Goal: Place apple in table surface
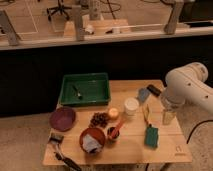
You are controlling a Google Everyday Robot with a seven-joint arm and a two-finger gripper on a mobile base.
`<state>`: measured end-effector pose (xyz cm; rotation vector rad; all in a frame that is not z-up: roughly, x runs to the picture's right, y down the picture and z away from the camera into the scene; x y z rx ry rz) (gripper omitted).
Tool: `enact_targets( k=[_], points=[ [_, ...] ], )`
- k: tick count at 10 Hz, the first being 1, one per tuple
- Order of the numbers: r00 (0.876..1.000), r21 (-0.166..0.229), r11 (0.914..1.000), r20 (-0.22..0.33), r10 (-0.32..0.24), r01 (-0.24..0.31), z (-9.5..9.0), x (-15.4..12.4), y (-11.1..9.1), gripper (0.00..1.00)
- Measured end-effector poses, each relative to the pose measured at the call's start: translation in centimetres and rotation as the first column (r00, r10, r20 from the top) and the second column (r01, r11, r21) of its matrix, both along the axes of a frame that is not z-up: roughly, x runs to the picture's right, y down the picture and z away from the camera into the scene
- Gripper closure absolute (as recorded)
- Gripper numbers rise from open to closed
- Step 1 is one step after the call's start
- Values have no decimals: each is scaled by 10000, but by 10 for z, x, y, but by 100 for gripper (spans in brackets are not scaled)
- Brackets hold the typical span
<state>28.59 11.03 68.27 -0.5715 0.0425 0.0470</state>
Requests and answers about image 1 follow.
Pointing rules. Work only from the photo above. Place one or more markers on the orange apple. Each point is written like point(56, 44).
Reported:
point(113, 113)

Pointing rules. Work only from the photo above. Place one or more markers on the black brush tool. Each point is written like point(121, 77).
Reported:
point(56, 138)

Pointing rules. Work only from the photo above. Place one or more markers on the black handled utensil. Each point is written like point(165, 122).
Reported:
point(70, 163)

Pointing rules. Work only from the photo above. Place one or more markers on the white cup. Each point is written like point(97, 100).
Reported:
point(130, 106)

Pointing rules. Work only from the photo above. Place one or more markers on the purple plate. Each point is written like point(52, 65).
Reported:
point(62, 119)

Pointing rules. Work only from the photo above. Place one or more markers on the grey cloth in bowl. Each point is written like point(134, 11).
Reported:
point(91, 145)

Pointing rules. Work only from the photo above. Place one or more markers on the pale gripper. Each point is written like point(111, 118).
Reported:
point(168, 116)

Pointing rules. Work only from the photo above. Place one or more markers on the black office chair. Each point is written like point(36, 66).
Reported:
point(61, 8)

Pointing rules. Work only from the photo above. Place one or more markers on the bunch of dark grapes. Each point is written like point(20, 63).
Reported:
point(99, 119)

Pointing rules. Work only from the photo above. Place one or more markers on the spoon in tray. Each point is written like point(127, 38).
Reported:
point(77, 92)

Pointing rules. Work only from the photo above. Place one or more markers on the black rectangular object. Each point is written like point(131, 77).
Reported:
point(154, 90)

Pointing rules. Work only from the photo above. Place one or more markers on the yellow banana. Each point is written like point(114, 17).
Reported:
point(146, 113)

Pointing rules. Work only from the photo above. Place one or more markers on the grey cloth piece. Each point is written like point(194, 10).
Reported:
point(143, 95)

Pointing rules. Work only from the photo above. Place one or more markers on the red bowl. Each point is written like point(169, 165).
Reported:
point(96, 133)

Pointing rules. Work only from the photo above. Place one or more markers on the red utensil in cup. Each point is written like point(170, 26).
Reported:
point(117, 128)

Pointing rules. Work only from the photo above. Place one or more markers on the wooden table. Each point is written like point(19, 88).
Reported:
point(129, 148)

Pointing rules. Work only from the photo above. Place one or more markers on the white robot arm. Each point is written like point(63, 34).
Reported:
point(186, 83)

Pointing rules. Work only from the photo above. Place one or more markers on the green sponge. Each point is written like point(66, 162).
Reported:
point(151, 136)

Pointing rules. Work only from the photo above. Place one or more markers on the green plastic tray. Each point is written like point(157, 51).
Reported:
point(94, 88)

